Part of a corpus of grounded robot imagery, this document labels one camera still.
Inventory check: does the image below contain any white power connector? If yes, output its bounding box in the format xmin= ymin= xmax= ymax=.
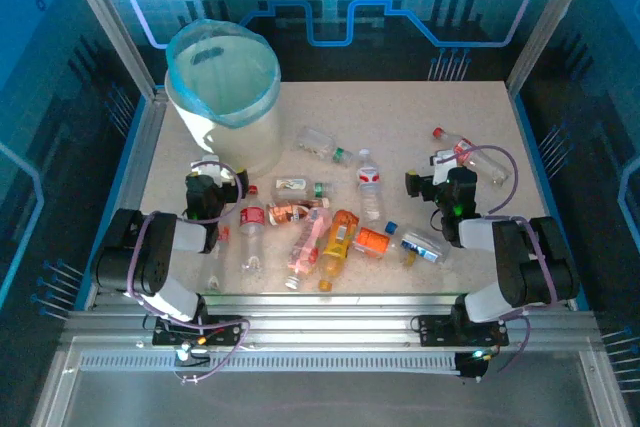
xmin=172 ymin=334 xmax=226 ymax=371

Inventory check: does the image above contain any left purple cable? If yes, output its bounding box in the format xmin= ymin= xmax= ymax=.
xmin=124 ymin=160 xmax=251 ymax=384

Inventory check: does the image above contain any right aluminium post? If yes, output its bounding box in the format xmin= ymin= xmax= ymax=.
xmin=503 ymin=0 xmax=604 ymax=96

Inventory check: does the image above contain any small orange-label bottle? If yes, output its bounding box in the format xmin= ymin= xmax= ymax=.
xmin=352 ymin=225 xmax=419 ymax=268

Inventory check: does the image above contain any purple cable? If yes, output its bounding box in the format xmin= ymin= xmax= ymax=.
xmin=124 ymin=160 xmax=251 ymax=384
xmin=439 ymin=144 xmax=561 ymax=374

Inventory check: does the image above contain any red-label cola bottle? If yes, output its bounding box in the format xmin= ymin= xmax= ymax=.
xmin=238 ymin=185 xmax=267 ymax=274

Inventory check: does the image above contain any clear bottle green cap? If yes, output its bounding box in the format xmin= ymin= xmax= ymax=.
xmin=293 ymin=126 xmax=354 ymax=167

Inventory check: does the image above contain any slotted cable duct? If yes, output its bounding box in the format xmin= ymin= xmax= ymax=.
xmin=78 ymin=351 xmax=464 ymax=374

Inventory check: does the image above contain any blue-cap water bottle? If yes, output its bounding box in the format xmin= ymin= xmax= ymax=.
xmin=383 ymin=219 xmax=451 ymax=266

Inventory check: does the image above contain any bird-label green-neck bottle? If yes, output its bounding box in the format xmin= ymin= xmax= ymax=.
xmin=271 ymin=175 xmax=337 ymax=203

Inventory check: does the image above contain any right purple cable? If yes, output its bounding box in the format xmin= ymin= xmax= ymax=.
xmin=439 ymin=144 xmax=561 ymax=374

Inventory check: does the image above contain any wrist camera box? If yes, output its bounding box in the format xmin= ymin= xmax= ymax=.
xmin=430 ymin=148 xmax=469 ymax=186
xmin=190 ymin=154 xmax=236 ymax=184

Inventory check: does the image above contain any front aluminium rail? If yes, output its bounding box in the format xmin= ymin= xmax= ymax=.
xmin=62 ymin=292 xmax=601 ymax=351

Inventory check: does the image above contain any black controller box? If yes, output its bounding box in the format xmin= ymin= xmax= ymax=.
xmin=455 ymin=350 xmax=490 ymax=382

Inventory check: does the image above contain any white-cap red-label water bottle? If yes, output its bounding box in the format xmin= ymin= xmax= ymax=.
xmin=355 ymin=147 xmax=387 ymax=224

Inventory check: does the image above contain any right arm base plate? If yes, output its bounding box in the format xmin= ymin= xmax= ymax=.
xmin=416 ymin=314 xmax=510 ymax=348

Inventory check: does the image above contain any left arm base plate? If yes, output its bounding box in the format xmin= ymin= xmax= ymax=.
xmin=151 ymin=315 xmax=247 ymax=347

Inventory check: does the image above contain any orange juice bottle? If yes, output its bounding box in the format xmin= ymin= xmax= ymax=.
xmin=318 ymin=209 xmax=360 ymax=293

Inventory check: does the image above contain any clear bottle small red label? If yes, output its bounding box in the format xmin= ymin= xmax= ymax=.
xmin=203 ymin=224 xmax=232 ymax=294

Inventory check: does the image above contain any pink label bottle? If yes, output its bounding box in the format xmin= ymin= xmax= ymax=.
xmin=284 ymin=206 xmax=333 ymax=292

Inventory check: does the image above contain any blue plastic bin liner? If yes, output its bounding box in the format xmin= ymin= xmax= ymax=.
xmin=165 ymin=18 xmax=280 ymax=129

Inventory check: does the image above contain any long clear red-cap bottle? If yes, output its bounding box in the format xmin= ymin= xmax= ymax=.
xmin=432 ymin=126 xmax=512 ymax=187

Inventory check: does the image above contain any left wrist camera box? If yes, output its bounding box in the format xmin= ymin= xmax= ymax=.
xmin=190 ymin=154 xmax=236 ymax=184

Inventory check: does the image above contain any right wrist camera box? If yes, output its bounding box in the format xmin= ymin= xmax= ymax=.
xmin=430 ymin=148 xmax=469 ymax=186

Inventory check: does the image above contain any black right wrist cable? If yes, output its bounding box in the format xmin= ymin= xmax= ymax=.
xmin=429 ymin=204 xmax=454 ymax=238

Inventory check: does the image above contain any brown milk tea bottle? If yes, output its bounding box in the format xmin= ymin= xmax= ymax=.
xmin=266 ymin=198 xmax=331 ymax=228

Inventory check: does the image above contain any white waste bin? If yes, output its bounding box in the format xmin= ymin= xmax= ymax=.
xmin=164 ymin=71 xmax=282 ymax=179

